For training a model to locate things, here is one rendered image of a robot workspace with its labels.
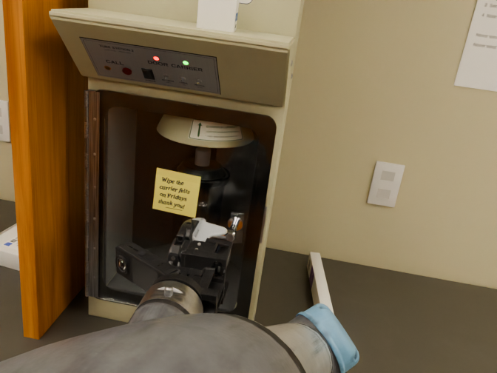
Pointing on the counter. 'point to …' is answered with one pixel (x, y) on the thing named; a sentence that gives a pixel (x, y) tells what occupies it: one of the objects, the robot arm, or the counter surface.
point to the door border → (92, 203)
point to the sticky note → (176, 192)
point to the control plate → (170, 67)
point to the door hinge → (86, 187)
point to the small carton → (217, 15)
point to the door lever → (231, 229)
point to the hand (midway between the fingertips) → (197, 229)
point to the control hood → (205, 45)
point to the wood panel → (46, 160)
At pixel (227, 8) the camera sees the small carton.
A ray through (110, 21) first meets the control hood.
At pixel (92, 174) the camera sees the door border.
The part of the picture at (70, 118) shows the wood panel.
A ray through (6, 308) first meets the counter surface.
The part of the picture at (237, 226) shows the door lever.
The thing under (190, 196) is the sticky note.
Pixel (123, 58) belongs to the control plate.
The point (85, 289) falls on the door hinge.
